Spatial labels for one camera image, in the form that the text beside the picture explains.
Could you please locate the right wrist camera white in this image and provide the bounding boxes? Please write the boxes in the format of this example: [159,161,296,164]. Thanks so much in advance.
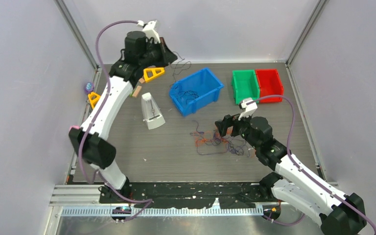
[238,97,258,120]

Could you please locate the red plastic bin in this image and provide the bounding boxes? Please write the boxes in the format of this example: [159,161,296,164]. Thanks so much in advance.
[255,69,284,97]

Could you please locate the blue plastic bin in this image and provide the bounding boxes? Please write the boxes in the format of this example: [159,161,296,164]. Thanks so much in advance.
[169,68,224,117]

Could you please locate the yellow triangle toy far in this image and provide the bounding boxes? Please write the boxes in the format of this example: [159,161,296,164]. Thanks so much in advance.
[143,67,165,83]

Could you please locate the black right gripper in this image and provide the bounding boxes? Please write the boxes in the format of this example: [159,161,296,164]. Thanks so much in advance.
[215,110,260,150]

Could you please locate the orange cable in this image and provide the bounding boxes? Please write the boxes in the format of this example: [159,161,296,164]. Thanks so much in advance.
[193,129,231,148]

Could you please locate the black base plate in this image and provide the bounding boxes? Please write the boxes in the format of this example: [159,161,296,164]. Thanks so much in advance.
[98,181,292,210]

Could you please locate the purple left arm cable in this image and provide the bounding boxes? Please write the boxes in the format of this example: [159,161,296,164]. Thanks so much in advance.
[77,20,153,208]

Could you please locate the green plastic bin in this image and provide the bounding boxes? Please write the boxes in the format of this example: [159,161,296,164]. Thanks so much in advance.
[231,70,260,104]

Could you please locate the wooden block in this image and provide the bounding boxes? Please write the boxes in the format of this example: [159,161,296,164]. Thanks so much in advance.
[132,86,142,97]

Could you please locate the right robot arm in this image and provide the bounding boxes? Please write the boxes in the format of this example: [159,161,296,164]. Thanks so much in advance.
[215,115,367,235]

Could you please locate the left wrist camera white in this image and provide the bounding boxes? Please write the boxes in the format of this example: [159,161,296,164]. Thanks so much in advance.
[137,20,161,44]

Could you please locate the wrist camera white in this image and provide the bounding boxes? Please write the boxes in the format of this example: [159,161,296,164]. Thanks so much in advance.
[238,97,258,120]
[137,20,161,44]

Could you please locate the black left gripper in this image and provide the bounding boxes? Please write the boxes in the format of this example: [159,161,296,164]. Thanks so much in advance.
[140,38,178,70]

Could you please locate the pink metronome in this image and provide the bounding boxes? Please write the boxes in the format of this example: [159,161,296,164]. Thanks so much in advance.
[69,125,80,130]

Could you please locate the purple round toy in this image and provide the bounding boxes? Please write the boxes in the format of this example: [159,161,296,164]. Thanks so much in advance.
[84,82,94,94]

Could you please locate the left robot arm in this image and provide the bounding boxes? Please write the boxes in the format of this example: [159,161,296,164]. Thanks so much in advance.
[69,30,177,203]

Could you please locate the yellow triangle toy near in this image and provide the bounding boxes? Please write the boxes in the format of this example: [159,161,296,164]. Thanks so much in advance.
[87,92,101,109]

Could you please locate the yellow triangle toy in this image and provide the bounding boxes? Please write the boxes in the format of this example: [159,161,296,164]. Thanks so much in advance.
[87,92,101,109]
[143,67,165,83]

